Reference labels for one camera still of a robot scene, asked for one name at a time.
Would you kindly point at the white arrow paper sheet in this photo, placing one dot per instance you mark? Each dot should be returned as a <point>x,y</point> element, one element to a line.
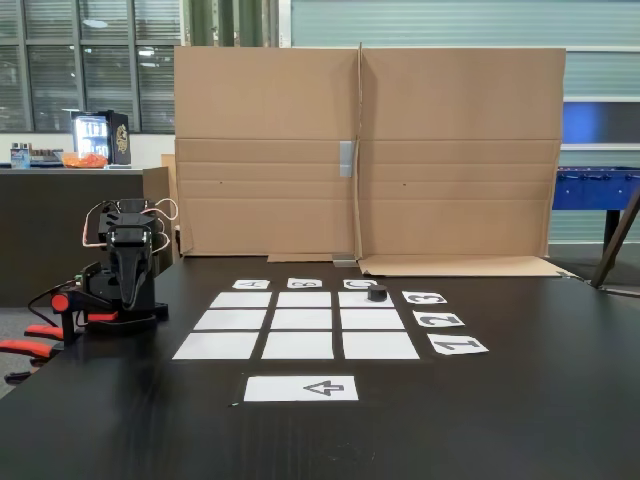
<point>300,389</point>

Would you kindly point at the tray of small bottles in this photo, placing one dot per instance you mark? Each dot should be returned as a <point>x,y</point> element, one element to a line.
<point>46,157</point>

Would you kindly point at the orange snack bag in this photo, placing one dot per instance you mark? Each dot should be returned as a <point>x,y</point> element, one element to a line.
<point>87,160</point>

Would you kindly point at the paper sheet letter B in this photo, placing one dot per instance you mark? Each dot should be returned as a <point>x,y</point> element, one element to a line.
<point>305,283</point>

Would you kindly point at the grey tape strip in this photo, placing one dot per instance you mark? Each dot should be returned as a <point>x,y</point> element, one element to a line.
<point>346,159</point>
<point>344,261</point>

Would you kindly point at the black mini fridge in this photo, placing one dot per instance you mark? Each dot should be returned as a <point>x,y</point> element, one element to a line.
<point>117,137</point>

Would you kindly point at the blue foosball table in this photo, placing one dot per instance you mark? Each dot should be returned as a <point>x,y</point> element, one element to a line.
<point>595,192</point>

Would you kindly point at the large brown cardboard sheet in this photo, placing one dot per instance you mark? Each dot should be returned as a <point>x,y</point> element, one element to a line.
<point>460,150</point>
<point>265,150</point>

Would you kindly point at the paper sheet letter C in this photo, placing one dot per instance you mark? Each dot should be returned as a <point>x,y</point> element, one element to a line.
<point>356,284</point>

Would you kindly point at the dark counter cabinet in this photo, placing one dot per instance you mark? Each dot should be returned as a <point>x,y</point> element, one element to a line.
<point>50,225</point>

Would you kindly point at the wooden easel leg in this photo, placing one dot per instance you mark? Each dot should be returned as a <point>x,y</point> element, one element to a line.
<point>617,235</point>

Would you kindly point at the black red bar clamp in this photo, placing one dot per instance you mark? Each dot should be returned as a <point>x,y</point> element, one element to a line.
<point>61,301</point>

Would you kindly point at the paper sheet number 2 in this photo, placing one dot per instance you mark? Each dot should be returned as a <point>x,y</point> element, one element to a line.
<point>439,320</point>

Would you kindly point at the small brown cardboard sheet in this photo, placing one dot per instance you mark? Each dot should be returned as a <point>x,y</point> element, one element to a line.
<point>155,185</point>

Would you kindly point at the black round token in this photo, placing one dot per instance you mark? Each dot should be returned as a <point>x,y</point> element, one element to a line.
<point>377,294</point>

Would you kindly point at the paper sheet letter A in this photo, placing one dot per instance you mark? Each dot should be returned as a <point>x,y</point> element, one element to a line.
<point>251,284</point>

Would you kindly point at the paper sheet number 3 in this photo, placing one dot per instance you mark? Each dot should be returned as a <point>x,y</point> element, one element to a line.
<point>424,298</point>

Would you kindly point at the white paper grid square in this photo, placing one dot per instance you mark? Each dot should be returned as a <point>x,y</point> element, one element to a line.
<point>352,299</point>
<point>381,345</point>
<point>372,319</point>
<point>304,299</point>
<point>297,345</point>
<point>241,300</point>
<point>302,319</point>
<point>230,320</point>
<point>215,346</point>

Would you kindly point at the white blue box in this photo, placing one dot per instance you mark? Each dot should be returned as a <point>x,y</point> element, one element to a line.
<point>20,157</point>

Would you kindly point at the paper sheet number 1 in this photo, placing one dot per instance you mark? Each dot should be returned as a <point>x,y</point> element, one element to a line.
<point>457,345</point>

